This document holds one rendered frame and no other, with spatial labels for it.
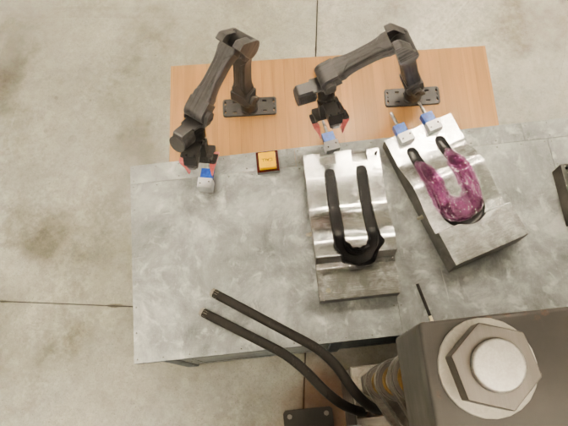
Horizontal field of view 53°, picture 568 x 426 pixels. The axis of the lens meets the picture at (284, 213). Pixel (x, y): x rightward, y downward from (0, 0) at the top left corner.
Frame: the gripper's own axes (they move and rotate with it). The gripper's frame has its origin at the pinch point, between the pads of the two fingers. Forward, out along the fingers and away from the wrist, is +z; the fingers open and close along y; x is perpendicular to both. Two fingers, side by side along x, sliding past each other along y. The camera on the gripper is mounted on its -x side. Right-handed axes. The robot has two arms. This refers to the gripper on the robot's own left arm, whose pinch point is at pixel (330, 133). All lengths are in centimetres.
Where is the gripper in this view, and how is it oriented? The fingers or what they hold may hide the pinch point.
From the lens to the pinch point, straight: 197.7
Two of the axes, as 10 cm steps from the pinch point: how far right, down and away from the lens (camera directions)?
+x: -2.0, -6.6, 7.2
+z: 1.6, 7.0, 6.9
